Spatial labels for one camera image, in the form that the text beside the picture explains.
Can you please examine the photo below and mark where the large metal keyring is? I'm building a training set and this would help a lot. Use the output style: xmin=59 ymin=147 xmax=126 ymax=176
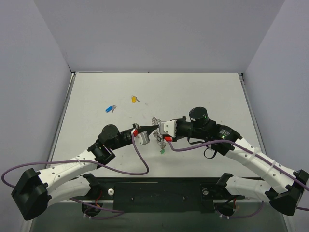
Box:
xmin=152 ymin=117 xmax=166 ymax=149

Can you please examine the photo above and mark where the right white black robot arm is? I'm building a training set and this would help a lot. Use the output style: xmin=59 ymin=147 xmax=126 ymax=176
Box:
xmin=159 ymin=107 xmax=309 ymax=216

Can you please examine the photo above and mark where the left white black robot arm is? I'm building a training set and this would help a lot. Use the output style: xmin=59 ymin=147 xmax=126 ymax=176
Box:
xmin=11 ymin=124 xmax=159 ymax=221

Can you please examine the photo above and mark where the blue tag key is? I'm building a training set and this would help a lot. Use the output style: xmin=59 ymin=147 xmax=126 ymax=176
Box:
xmin=105 ymin=105 xmax=117 ymax=113

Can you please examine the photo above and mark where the yellow tag key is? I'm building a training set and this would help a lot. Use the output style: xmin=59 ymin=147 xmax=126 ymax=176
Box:
xmin=131 ymin=96 xmax=140 ymax=103

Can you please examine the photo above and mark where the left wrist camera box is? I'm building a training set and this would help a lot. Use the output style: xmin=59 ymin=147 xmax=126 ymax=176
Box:
xmin=131 ymin=129 xmax=150 ymax=146

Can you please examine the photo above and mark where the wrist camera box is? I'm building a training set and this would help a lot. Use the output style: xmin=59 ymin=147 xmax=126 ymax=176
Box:
xmin=159 ymin=119 xmax=177 ymax=138
xmin=131 ymin=129 xmax=150 ymax=146

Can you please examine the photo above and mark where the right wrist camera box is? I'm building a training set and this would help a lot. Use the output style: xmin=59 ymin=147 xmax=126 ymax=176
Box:
xmin=159 ymin=119 xmax=177 ymax=138

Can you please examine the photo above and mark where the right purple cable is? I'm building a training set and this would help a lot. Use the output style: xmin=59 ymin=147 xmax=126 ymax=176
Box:
xmin=166 ymin=140 xmax=309 ymax=219

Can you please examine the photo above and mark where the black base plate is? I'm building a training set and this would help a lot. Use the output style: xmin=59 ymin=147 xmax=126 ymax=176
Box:
xmin=79 ymin=177 xmax=244 ymax=213

